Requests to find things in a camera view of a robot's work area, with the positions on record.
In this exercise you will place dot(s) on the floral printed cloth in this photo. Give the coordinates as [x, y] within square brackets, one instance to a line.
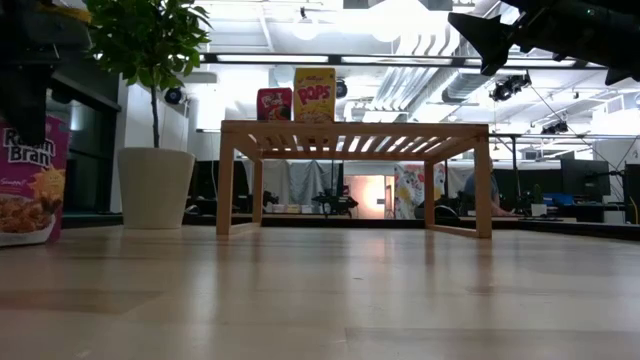
[410, 190]

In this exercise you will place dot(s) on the green leafy plant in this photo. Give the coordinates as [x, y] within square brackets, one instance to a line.
[145, 45]

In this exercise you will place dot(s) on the purple Raisin Bran cereal box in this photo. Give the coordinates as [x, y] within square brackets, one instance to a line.
[35, 200]

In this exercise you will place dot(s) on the grey hanging cloth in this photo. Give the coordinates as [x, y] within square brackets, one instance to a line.
[305, 180]

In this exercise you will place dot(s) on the small potted cactus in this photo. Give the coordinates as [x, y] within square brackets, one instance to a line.
[538, 207]

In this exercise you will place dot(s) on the black stage light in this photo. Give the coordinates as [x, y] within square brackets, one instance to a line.
[510, 87]
[555, 128]

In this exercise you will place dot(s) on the person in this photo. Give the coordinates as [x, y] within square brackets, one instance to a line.
[470, 187]

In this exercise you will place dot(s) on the red Froot Loops cereal box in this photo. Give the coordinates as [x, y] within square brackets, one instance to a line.
[275, 102]

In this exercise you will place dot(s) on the black aluminium extrusion frame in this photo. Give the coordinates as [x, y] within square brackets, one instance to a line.
[300, 222]

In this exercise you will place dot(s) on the yellow Corn Pops cereal box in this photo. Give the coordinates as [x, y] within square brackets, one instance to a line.
[315, 95]

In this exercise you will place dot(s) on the white plant pot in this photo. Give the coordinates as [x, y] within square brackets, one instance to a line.
[155, 190]

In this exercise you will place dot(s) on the round black ceiling device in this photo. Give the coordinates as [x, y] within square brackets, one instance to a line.
[173, 96]
[342, 89]

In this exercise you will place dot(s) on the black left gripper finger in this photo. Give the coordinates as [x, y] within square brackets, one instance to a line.
[25, 100]

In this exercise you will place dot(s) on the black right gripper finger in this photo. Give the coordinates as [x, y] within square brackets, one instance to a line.
[625, 76]
[487, 37]

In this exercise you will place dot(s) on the wooden slatted shelf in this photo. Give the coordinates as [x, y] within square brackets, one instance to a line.
[350, 129]

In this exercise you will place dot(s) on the black computer monitor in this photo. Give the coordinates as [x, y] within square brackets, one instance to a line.
[632, 192]
[585, 180]

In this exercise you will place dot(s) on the blue desk object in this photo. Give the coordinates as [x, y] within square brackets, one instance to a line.
[557, 199]

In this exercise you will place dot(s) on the black background robot device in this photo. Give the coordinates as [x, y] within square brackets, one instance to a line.
[335, 202]

